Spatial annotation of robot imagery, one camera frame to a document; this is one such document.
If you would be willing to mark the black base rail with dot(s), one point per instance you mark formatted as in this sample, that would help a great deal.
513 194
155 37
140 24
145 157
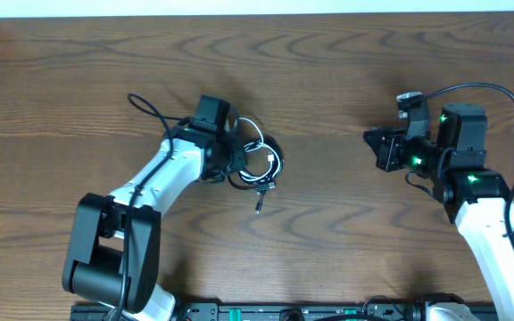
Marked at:
211 311

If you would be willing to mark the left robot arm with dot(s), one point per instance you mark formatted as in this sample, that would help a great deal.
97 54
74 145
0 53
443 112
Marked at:
114 251

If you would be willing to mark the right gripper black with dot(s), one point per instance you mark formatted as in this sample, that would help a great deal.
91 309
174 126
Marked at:
386 154

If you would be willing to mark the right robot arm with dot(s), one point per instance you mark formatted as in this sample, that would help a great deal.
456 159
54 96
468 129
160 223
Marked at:
476 199

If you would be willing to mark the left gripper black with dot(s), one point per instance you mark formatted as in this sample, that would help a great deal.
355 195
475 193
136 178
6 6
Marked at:
241 156

